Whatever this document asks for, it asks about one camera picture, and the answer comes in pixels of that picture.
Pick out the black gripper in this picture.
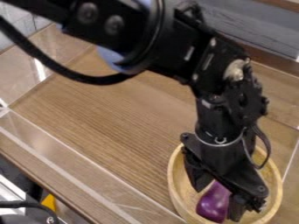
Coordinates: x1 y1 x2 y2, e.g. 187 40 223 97
181 128 270 222

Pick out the purple toy eggplant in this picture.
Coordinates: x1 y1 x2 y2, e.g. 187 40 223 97
197 181 230 223

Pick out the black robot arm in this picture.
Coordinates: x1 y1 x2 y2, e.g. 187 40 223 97
0 0 269 221

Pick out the yellow black equipment base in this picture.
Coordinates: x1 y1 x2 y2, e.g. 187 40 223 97
0 157 91 224

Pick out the black cable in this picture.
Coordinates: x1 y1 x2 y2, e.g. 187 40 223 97
0 200 60 224

